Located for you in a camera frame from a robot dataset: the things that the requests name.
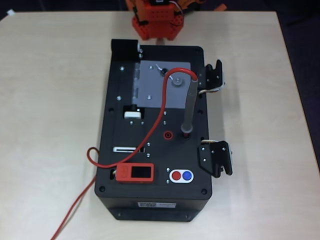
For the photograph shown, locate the black task board box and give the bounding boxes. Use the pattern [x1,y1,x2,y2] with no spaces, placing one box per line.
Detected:
[94,38,213,222]

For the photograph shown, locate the black corner block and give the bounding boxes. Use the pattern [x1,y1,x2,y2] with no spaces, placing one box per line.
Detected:
[111,38,141,60]

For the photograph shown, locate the white slider knob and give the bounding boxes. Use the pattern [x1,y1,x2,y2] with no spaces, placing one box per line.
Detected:
[123,111,142,120]

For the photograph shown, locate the slot slider with black knob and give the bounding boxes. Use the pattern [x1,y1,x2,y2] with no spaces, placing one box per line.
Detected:
[112,146,146,154]

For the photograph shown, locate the grey hinged door panel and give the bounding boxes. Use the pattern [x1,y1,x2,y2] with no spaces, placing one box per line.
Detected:
[131,59,192,110]

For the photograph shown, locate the red cable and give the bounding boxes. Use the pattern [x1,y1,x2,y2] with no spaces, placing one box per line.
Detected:
[51,67,198,240]

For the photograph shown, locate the white cable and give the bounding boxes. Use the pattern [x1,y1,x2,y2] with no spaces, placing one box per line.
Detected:
[154,63,176,81]

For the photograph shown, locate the red and blue buttons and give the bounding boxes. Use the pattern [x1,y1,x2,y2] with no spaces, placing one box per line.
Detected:
[169,168,195,183]

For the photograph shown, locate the grey test probe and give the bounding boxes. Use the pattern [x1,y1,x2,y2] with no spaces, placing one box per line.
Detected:
[180,74,200,134]

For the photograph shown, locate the black cable post bracket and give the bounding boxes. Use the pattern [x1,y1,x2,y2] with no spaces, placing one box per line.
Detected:
[197,139,234,179]
[196,59,227,95]

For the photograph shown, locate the white label sticker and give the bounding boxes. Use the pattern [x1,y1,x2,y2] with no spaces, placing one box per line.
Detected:
[138,201,177,209]

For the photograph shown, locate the red display module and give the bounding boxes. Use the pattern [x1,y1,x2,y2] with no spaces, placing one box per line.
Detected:
[115,162,155,185]

